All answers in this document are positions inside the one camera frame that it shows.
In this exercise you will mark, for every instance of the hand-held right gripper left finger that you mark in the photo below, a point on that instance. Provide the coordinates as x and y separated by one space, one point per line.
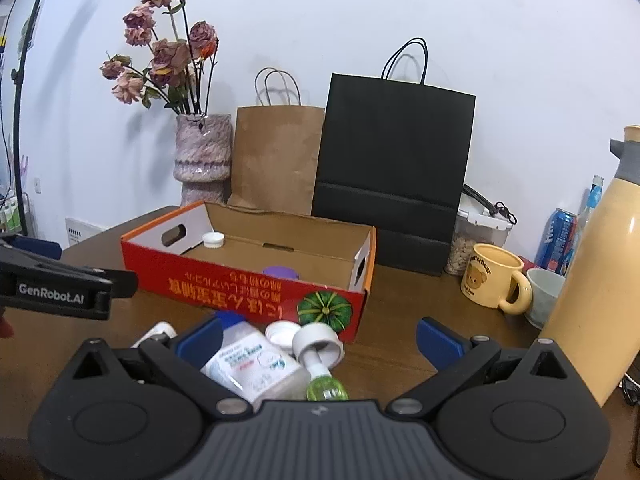
202 340

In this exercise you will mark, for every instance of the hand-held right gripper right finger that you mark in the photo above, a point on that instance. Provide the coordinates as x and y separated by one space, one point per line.
436 338

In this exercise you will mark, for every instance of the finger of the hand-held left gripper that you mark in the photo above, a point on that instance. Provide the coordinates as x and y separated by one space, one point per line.
47 249
122 282

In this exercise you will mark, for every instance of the white spray bottle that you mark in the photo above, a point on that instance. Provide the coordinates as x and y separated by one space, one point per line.
160 331

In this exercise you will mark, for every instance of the clear plastic bottle white label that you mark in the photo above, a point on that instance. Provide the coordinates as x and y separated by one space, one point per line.
250 365

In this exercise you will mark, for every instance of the red cardboard box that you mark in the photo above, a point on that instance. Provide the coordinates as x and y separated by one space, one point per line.
225 280

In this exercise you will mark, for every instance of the white tape roll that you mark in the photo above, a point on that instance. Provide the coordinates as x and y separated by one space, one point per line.
300 340

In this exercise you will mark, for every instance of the white ridged cap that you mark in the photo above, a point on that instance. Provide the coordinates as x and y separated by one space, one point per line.
212 240

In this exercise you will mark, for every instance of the purple ridged cap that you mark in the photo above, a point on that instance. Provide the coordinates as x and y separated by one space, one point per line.
280 272

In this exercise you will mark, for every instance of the green plastic bottle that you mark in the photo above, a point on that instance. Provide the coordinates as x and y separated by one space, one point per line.
327 389

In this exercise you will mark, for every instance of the person's left hand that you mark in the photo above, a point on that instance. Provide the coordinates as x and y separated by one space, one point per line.
5 326

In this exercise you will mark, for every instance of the yellow bear mug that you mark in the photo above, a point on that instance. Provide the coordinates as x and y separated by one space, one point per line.
487 275

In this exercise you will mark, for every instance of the clear food container with seeds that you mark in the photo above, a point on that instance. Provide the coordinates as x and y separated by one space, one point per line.
462 250

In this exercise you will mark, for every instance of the pale grey cup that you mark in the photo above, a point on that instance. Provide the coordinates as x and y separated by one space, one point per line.
542 295

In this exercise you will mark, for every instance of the black stand pole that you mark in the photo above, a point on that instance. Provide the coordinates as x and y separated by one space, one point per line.
15 125

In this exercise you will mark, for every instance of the blue drink can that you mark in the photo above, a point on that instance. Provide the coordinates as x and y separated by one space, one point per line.
555 240

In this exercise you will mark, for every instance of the mottled pink vase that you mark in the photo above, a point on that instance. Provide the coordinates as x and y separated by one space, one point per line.
202 150

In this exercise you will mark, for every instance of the cream thermos jug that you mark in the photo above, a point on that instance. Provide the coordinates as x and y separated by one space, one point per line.
600 285

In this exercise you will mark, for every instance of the black paper bag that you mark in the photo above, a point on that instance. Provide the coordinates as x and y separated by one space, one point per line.
390 160

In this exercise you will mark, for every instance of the brown paper bag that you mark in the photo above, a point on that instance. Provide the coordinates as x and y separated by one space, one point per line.
275 160

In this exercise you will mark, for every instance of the dried pink flowers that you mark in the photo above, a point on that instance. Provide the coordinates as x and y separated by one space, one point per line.
167 55

